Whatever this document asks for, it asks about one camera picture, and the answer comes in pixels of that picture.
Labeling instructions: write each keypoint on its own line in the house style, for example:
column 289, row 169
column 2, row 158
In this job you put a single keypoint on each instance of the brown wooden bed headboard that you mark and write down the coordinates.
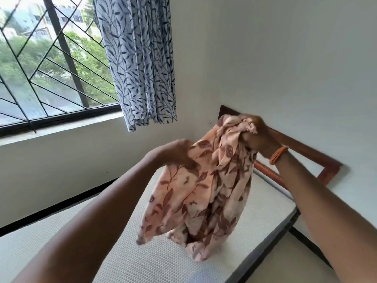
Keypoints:
column 312, row 154

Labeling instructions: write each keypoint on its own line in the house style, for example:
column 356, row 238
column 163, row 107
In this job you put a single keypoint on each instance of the person's left hand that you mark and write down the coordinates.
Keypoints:
column 173, row 153

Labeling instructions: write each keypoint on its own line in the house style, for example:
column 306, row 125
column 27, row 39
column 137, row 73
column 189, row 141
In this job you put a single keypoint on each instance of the person's left forearm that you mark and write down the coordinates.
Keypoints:
column 88, row 226

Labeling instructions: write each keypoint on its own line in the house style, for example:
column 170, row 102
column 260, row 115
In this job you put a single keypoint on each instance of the black bed frame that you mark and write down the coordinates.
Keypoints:
column 265, row 247

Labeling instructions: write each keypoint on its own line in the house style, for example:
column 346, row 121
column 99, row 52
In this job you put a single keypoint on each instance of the white honeycomb mattress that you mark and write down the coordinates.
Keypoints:
column 265, row 215

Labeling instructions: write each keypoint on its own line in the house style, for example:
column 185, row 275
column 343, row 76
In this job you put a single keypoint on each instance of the black framed window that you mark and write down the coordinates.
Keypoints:
column 44, row 70

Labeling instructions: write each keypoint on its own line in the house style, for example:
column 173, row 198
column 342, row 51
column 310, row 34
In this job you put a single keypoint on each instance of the white leaf print curtain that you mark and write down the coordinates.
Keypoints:
column 138, row 55

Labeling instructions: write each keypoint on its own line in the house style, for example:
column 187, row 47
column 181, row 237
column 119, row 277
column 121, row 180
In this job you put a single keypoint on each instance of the person's right forearm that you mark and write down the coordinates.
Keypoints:
column 324, row 221

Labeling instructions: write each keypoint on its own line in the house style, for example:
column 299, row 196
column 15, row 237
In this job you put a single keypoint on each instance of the peach floral sheet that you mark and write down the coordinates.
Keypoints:
column 200, row 188

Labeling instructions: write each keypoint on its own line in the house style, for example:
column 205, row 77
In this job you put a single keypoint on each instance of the person's right hand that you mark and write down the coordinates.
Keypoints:
column 260, row 138

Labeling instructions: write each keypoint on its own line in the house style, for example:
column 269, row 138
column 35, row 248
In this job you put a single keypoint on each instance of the orange wrist band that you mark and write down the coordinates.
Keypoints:
column 278, row 155

